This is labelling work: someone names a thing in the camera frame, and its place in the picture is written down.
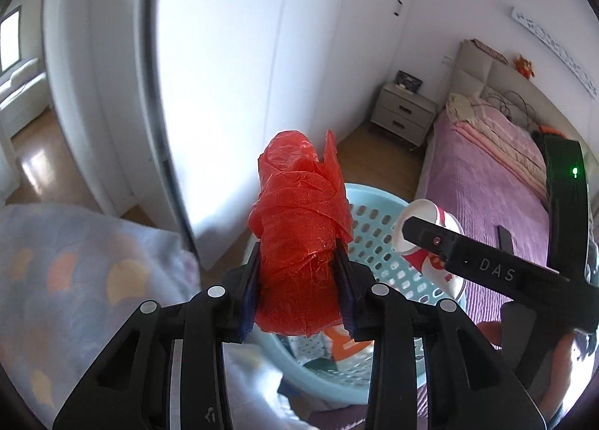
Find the white calligraphy wall banner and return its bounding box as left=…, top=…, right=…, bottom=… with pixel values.
left=511, top=7, right=598, bottom=101

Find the red plush toy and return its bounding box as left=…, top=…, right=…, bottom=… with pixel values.
left=514, top=55, right=535, bottom=80

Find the grey bedside nightstand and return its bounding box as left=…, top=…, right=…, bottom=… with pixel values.
left=371, top=83, right=438, bottom=147

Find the light blue laundry basket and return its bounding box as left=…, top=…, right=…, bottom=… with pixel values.
left=251, top=184, right=447, bottom=405

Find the pastel scallop pattern blanket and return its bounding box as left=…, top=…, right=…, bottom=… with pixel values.
left=1, top=204, right=302, bottom=429

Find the pink bed cover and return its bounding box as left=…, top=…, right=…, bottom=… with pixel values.
left=298, top=108, right=553, bottom=430

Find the black phone on bed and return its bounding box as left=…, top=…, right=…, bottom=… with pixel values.
left=496, top=225, right=514, bottom=254

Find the white sofa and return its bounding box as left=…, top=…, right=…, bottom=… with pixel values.
left=1, top=58, right=52, bottom=138

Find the folded pink striped quilt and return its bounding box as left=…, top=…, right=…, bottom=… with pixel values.
left=445, top=93, right=548, bottom=204

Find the beige padded headboard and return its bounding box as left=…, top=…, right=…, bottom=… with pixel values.
left=448, top=39, right=598, bottom=170

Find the orange white carton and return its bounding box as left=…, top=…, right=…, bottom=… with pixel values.
left=324, top=325, right=374, bottom=370

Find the white wardrobe with black handles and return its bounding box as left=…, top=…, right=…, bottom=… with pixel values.
left=43, top=0, right=411, bottom=268

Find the dark picture frame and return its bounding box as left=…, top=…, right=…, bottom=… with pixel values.
left=394, top=70, right=422, bottom=93

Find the black cable on bed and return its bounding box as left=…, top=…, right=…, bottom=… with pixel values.
left=481, top=89, right=539, bottom=127

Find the red plastic bag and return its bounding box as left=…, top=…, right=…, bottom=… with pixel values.
left=248, top=131, right=353, bottom=336

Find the red white paper cup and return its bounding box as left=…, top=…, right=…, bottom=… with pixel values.
left=392, top=199, right=465, bottom=299

